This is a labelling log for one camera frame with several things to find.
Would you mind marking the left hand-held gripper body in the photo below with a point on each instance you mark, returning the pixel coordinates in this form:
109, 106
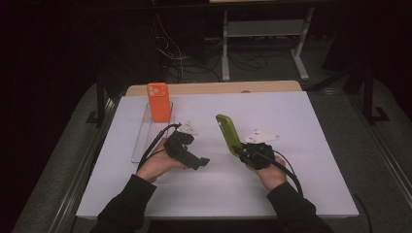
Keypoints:
176, 145

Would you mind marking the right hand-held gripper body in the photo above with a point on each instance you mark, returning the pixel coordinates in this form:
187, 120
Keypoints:
259, 157

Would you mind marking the green cartoon phone case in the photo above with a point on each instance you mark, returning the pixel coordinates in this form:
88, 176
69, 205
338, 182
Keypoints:
229, 134

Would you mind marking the clear plastic rack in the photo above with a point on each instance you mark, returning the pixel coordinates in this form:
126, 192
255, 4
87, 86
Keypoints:
147, 142

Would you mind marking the orange phone case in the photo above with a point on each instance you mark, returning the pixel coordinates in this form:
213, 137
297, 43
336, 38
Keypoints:
158, 102

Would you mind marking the person's right hand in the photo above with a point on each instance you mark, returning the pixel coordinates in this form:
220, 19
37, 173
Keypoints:
272, 176

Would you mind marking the person's left hand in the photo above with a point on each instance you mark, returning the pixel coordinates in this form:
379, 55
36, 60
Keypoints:
157, 166

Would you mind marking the white table cover board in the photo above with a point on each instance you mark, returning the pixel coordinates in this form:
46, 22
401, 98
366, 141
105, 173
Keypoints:
220, 187

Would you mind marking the wooden table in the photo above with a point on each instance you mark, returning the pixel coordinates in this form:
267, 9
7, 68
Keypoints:
210, 88

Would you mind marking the black metal stand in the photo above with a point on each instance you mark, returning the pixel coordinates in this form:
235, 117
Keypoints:
369, 97
100, 103

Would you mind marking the aluminium rail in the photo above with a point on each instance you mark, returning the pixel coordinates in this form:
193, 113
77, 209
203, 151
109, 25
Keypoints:
382, 145
81, 174

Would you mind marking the white metal table frame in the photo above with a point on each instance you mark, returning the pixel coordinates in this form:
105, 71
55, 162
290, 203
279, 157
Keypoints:
264, 29

